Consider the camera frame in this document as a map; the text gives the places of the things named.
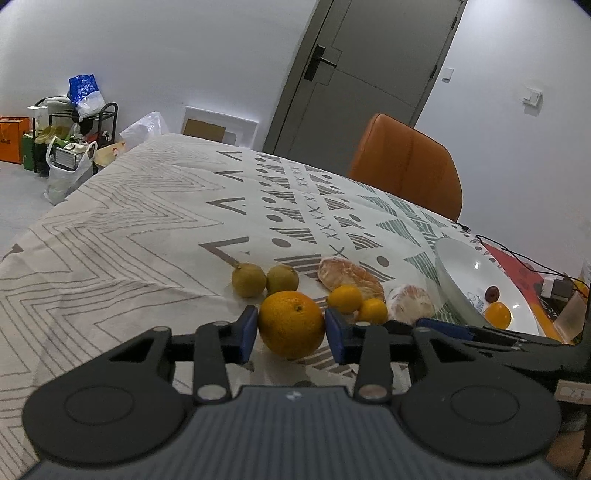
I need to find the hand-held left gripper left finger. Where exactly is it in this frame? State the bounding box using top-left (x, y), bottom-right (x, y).
top-left (107, 305), bottom-right (259, 403)

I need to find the black cable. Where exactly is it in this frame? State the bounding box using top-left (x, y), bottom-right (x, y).
top-left (455, 223), bottom-right (591, 289)

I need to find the black shoe rack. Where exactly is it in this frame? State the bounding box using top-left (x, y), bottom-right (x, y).
top-left (33, 97), bottom-right (118, 176)

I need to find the small orange tangerine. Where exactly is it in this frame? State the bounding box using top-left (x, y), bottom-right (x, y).
top-left (483, 302), bottom-right (513, 329)
top-left (327, 285), bottom-right (364, 315)
top-left (358, 298), bottom-right (389, 325)

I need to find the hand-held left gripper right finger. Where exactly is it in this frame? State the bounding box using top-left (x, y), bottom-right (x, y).
top-left (324, 307), bottom-right (476, 401)

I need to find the frosted plastic cup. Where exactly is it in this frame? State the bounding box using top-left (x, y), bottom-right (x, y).
top-left (556, 293), bottom-right (587, 344)

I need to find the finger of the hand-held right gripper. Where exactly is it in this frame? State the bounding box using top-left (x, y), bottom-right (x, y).
top-left (414, 316), bottom-right (570, 349)

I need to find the small brownish green pear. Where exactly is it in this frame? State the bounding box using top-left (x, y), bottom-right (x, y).
top-left (231, 262), bottom-right (267, 298)
top-left (266, 264), bottom-right (300, 295)

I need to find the blue and white plastic bag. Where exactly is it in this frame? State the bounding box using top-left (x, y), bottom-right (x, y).
top-left (69, 74), bottom-right (106, 121)

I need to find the peeled orange piece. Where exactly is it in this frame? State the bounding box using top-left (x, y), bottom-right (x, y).
top-left (385, 285), bottom-right (435, 326)
top-left (317, 257), bottom-right (386, 303)

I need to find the white foam packaging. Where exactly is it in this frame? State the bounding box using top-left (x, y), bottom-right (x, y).
top-left (182, 106), bottom-right (258, 148)

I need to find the black door handle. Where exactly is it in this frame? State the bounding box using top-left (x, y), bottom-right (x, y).
top-left (305, 45), bottom-right (342, 84)

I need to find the translucent plastic bag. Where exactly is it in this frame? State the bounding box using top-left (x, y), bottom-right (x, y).
top-left (120, 112), bottom-right (168, 153)

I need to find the orange chair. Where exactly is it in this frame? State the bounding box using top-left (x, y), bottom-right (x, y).
top-left (347, 113), bottom-right (463, 222)

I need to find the patterned tablecloth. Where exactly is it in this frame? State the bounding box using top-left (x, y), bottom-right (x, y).
top-left (0, 133), bottom-right (490, 480)

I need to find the grey door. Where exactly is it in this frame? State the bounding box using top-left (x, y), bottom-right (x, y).
top-left (264, 0), bottom-right (468, 174)

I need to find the white charger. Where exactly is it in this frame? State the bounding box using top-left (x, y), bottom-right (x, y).
top-left (540, 276), bottom-right (574, 303)

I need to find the brown cardboard sheet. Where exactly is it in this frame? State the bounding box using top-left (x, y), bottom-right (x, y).
top-left (184, 119), bottom-right (227, 140)

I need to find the white plate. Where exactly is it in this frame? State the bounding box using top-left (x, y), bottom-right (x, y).
top-left (434, 237), bottom-right (540, 337)

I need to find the white plastic shopping bag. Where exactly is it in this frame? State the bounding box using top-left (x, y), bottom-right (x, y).
top-left (45, 138), bottom-right (99, 205)

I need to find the green box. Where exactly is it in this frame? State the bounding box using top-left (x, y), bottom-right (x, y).
top-left (21, 131), bottom-right (38, 169)

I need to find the red mat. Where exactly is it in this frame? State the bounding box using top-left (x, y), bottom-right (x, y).
top-left (480, 242), bottom-right (565, 343)

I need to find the large orange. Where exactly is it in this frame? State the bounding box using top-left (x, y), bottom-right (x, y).
top-left (257, 291), bottom-right (326, 361)

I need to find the orange paper bag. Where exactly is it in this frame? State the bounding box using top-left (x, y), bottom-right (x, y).
top-left (0, 116), bottom-right (29, 164)

